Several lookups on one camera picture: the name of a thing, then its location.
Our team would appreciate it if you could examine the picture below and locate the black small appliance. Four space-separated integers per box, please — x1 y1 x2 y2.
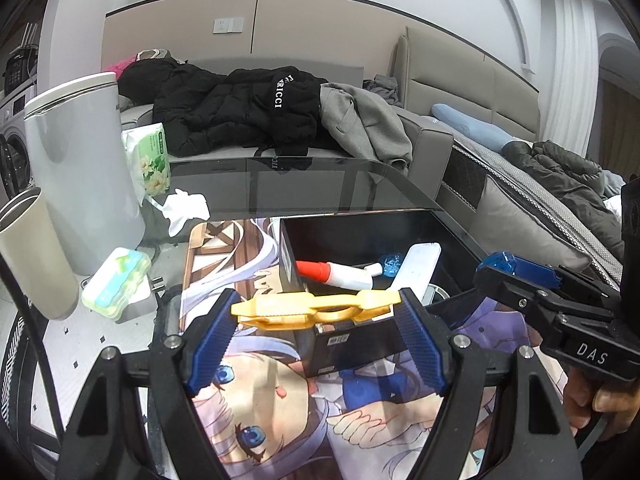
2 20 41 96

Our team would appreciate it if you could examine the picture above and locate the grey beige cushion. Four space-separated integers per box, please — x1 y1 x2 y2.
470 175 593 273

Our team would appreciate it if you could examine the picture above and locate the white charger plug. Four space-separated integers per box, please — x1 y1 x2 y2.
120 275 168 323

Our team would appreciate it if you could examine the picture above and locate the crumpled white tissue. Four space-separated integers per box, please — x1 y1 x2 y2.
150 187 211 237

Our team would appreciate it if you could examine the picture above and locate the beige cup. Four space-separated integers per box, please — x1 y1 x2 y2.
0 187 81 321

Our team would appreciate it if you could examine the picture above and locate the green yellow wipes pack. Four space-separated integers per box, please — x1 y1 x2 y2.
81 246 152 321

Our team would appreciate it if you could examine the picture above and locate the black storage box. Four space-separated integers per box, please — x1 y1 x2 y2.
279 209 493 378

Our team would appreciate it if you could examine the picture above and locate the light blue pillow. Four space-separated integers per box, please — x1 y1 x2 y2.
431 103 513 153

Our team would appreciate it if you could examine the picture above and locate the grey sofa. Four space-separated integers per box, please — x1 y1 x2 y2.
117 55 455 206

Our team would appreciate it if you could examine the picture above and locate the white tall appliance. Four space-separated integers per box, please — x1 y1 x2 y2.
22 72 146 276

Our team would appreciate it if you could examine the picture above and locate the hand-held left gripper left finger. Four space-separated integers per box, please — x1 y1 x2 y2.
59 287 243 480

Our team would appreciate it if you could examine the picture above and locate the white red-capped glue tube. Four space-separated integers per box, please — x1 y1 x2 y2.
296 260 383 291

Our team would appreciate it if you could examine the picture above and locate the grey bed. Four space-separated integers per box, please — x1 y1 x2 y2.
440 115 626 291

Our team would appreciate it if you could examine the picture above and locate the grey washing machine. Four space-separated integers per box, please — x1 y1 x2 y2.
0 90 38 206

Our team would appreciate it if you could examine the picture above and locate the dark grey garment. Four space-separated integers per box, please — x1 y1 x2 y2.
362 75 401 107

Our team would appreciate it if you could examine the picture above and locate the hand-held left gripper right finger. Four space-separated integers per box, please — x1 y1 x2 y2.
395 287 583 480

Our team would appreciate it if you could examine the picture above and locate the grey hoodie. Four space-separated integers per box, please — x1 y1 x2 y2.
319 82 415 177

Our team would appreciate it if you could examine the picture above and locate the pink cloth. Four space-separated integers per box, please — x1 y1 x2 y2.
103 57 136 81

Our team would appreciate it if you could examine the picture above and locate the clear tape roll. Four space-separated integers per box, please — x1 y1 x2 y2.
425 282 453 306

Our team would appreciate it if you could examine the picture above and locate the black white striped rug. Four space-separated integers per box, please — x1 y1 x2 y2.
0 305 56 436

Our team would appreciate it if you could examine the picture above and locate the green tissue packet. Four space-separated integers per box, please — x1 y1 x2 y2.
121 122 172 197

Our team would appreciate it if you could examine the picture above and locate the yellow plastic tool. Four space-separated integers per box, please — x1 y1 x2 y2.
230 290 403 330

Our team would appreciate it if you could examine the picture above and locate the white curtain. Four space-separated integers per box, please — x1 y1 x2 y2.
537 0 601 146

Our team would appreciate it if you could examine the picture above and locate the white remote control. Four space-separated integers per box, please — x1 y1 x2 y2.
390 241 443 306

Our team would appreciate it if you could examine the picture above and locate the black puffer jacket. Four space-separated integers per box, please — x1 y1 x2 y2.
117 57 331 158

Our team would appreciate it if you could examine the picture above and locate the dark green jacket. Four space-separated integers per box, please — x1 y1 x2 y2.
501 139 626 261

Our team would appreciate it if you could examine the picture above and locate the printed cartoon desk mat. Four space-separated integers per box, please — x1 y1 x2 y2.
145 215 566 480

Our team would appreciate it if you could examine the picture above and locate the person's right hand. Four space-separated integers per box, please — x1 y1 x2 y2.
562 370 640 443

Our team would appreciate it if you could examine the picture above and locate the beige padded headboard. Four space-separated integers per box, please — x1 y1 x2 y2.
395 26 541 143

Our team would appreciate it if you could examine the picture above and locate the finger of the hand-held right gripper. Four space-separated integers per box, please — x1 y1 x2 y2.
472 266 616 332
507 256 623 302

